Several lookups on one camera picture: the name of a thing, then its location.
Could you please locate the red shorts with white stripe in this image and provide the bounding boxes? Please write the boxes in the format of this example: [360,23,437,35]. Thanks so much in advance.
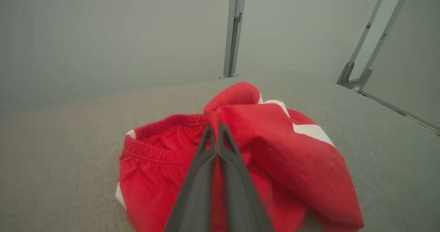
[115,82,365,232]

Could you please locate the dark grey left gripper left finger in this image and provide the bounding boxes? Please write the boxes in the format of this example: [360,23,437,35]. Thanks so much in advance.
[164,124,217,232]

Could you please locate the light grey partition post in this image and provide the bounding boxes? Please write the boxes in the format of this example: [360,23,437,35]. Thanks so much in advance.
[220,0,248,79]

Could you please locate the grey partition base rail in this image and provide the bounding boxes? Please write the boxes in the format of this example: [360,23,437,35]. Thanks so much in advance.
[359,89,440,137]

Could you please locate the grey corner partition post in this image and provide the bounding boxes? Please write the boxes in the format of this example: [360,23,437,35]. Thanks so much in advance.
[337,0,391,88]
[352,0,413,93]

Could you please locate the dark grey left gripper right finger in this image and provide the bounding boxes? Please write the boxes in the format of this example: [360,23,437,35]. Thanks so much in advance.
[217,123,275,232]

